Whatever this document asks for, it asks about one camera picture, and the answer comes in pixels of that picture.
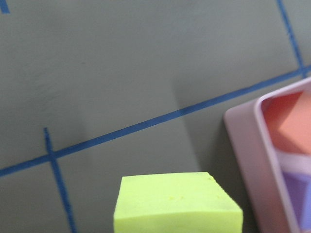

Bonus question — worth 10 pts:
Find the yellow foam block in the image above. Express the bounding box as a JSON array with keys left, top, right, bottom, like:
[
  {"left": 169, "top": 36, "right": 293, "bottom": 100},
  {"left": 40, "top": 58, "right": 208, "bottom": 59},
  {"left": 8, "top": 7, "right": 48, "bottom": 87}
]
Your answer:
[{"left": 113, "top": 172, "right": 243, "bottom": 233}]

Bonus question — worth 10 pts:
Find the orange foam block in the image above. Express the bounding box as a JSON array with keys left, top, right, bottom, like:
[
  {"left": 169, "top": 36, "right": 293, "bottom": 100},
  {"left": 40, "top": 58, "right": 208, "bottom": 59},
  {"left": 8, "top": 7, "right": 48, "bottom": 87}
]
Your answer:
[{"left": 262, "top": 91, "right": 311, "bottom": 155}]

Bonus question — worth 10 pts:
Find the purple foam block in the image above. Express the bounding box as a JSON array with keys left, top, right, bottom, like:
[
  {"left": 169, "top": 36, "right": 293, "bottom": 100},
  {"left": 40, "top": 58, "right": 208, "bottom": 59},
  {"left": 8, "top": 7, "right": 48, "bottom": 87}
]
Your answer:
[{"left": 283, "top": 172, "right": 311, "bottom": 231}]

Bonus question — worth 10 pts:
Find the pink plastic bin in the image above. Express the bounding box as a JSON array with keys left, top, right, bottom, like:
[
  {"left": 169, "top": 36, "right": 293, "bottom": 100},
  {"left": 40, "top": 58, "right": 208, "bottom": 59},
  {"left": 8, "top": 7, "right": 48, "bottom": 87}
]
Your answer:
[{"left": 224, "top": 78, "right": 311, "bottom": 233}]

